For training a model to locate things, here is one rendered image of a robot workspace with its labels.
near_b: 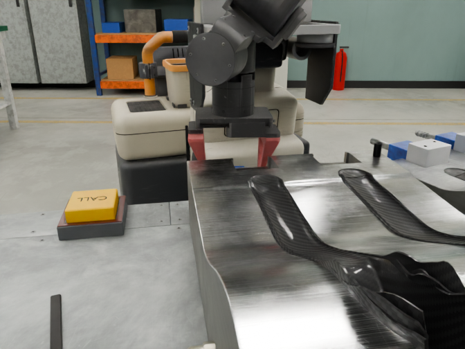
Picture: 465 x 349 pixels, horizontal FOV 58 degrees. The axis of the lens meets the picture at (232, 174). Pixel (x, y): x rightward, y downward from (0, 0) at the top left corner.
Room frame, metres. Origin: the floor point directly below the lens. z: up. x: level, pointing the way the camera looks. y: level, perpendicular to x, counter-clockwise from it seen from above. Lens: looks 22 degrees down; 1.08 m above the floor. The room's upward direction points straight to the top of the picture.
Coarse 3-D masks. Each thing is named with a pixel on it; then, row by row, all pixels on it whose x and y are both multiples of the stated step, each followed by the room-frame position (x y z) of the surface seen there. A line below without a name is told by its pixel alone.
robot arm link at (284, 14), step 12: (240, 0) 0.53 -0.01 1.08; (252, 0) 0.52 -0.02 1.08; (264, 0) 0.52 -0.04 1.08; (276, 0) 0.51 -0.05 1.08; (288, 0) 0.51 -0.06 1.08; (300, 0) 0.51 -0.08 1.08; (252, 12) 0.53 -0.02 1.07; (264, 12) 0.52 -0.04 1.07; (276, 12) 0.51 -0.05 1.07; (288, 12) 0.51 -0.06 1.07; (264, 24) 0.53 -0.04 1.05; (276, 24) 0.52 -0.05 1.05
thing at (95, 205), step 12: (84, 192) 0.52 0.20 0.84; (96, 192) 0.52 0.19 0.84; (108, 192) 0.52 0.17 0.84; (72, 204) 0.48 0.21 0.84; (84, 204) 0.48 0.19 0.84; (96, 204) 0.48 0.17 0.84; (108, 204) 0.48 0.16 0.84; (72, 216) 0.46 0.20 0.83; (84, 216) 0.47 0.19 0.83; (96, 216) 0.47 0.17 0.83; (108, 216) 0.47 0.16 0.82
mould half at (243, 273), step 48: (192, 192) 0.41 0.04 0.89; (240, 192) 0.41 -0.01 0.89; (336, 192) 0.41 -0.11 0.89; (432, 192) 0.41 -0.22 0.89; (192, 240) 0.44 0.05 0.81; (240, 240) 0.32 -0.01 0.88; (336, 240) 0.31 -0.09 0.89; (384, 240) 0.30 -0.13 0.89; (240, 288) 0.18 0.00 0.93; (288, 288) 0.18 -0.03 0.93; (336, 288) 0.18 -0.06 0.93; (240, 336) 0.15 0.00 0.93; (288, 336) 0.15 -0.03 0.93; (336, 336) 0.15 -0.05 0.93; (384, 336) 0.15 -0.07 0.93
